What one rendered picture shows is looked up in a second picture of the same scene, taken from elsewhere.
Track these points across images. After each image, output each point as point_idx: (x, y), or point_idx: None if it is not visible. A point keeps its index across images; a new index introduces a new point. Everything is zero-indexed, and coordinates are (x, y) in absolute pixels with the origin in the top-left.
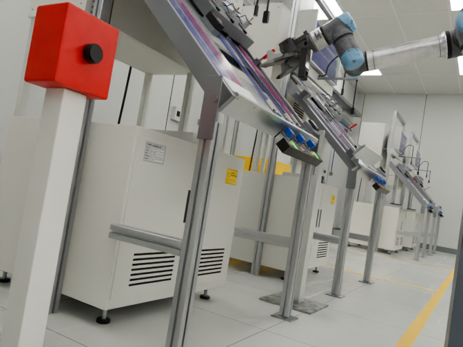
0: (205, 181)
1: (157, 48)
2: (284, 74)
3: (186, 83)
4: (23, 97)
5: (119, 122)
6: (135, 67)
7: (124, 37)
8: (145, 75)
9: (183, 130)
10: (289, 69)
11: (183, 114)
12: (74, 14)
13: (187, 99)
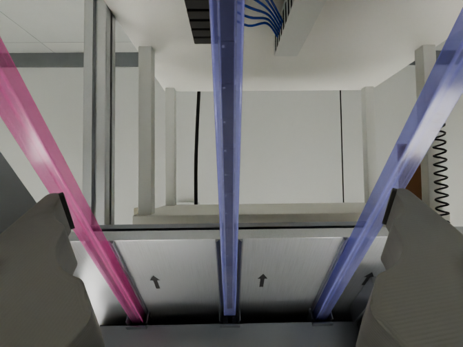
0: None
1: (276, 219)
2: (58, 242)
3: (154, 189)
4: (372, 109)
5: (197, 124)
6: (200, 204)
7: (341, 211)
8: (176, 200)
9: (148, 89)
10: (28, 332)
11: (152, 123)
12: None
13: (151, 155)
